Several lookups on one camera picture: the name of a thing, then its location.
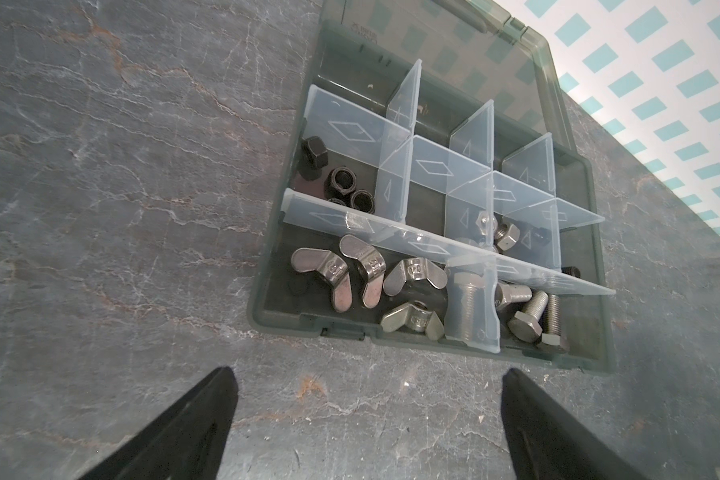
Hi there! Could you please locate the silver wing nut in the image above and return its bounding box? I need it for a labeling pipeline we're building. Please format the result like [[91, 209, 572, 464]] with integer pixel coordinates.
[[380, 301, 445, 341], [339, 235, 386, 309], [383, 257, 448, 297], [291, 247, 353, 313]]

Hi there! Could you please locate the clear plastic organizer box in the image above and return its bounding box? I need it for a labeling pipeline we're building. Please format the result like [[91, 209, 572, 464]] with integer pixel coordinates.
[[249, 1, 615, 372]]

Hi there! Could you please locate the silver hex bolt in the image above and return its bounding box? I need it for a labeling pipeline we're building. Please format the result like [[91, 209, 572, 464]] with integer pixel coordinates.
[[508, 290, 549, 343], [453, 272, 486, 344]]

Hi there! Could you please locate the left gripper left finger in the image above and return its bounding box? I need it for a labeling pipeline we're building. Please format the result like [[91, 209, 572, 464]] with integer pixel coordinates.
[[82, 367, 238, 479]]

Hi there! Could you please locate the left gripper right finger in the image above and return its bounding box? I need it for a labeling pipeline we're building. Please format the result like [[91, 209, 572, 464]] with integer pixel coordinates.
[[501, 368, 645, 479]]

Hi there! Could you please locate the black nut in box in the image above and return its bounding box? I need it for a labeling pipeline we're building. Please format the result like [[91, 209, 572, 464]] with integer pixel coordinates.
[[301, 136, 375, 213]]

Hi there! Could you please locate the silver hex bolt horizontal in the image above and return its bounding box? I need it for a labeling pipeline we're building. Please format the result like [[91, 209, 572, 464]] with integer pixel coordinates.
[[536, 294, 569, 354]]

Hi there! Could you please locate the silver hex nut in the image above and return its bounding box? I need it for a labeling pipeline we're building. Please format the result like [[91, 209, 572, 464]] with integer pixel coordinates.
[[494, 222, 520, 253]]

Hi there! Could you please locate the silver hex bolt in box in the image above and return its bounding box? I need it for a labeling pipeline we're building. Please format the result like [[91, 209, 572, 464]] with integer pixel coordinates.
[[508, 290, 549, 343]]

